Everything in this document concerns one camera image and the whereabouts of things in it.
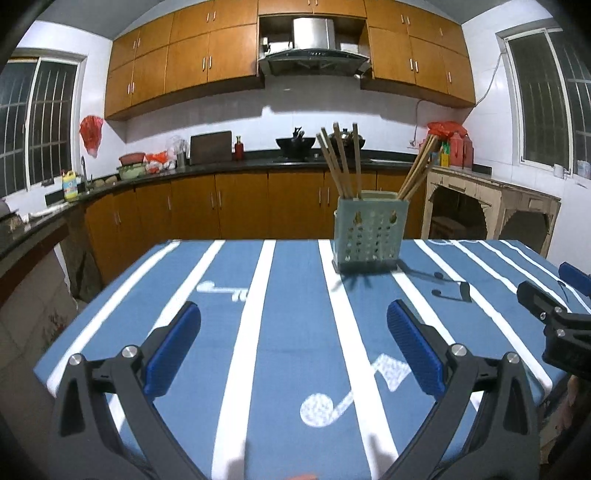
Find red bottle on counter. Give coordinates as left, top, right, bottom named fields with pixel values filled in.
left=235, top=135, right=245, bottom=161

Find left barred window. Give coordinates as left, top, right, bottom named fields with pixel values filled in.
left=0, top=57, right=79, bottom=197

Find barred window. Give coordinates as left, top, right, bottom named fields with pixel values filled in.
left=0, top=57, right=79, bottom=197
left=504, top=27, right=590, bottom=179

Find dark cutting board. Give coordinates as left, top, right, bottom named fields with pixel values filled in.
left=189, top=131, right=232, bottom=165

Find wooden lower kitchen cabinets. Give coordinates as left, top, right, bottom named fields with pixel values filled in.
left=0, top=158, right=429, bottom=305

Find beige carved side cabinet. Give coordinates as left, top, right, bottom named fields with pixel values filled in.
left=421, top=167, right=561, bottom=257

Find sink faucet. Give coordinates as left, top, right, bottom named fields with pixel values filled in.
left=80, top=155, right=92, bottom=191

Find yellow detergent bottle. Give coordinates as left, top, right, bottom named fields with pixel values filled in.
left=61, top=170, right=78, bottom=202

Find steel range hood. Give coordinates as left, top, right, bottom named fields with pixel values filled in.
left=259, top=14, right=370, bottom=79

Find wooden chopstick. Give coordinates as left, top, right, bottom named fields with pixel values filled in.
left=332, top=122, right=353, bottom=199
left=402, top=138, right=442, bottom=202
left=398, top=134, right=439, bottom=200
left=404, top=152, right=438, bottom=201
left=353, top=122, right=363, bottom=199
left=399, top=134, right=440, bottom=201
left=321, top=127, right=346, bottom=194
left=317, top=134, right=345, bottom=198

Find green perforated utensil holder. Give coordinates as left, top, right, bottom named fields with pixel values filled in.
left=332, top=190, right=409, bottom=275

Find red packages on cabinet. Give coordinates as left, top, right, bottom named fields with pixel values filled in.
left=428, top=121, right=474, bottom=169

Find right barred window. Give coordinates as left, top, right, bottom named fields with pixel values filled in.
left=504, top=27, right=590, bottom=179

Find black wok left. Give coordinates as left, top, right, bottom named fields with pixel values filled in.
left=276, top=127, right=317, bottom=160

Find stacked bowls on counter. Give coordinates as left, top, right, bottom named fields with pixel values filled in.
left=117, top=152, right=146, bottom=180

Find black wok with lid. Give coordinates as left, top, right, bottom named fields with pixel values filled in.
left=329, top=128, right=366, bottom=161

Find red plastic bag on wall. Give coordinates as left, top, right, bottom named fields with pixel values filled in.
left=79, top=115, right=104, bottom=158

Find blue white striped tablecloth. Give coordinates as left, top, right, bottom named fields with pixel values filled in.
left=32, top=237, right=591, bottom=480

